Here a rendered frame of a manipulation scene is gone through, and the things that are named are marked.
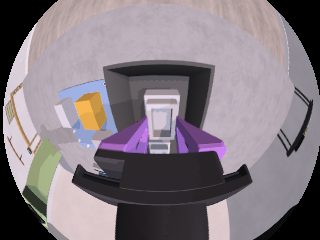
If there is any orange block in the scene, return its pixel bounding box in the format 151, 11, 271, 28
74, 91, 107, 130

